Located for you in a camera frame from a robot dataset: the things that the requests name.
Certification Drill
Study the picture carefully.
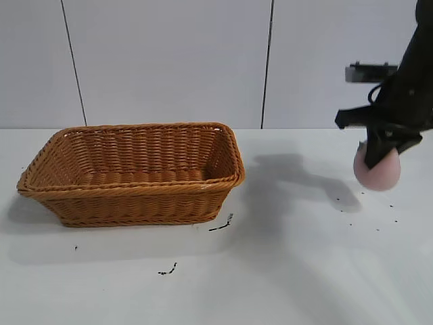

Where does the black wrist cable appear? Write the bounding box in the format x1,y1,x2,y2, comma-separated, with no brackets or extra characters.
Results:
367,84,385,103

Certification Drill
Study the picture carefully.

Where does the pink peach with green leaf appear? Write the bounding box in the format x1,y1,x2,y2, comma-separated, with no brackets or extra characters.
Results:
353,141,402,193

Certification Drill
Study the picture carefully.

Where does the brown woven wicker basket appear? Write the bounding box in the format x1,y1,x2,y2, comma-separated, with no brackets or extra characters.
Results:
16,122,246,228

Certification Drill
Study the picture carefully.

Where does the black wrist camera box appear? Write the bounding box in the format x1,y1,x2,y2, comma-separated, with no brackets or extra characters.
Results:
344,62,400,83

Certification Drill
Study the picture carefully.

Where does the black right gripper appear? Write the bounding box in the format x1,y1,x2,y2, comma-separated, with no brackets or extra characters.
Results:
334,101,433,171

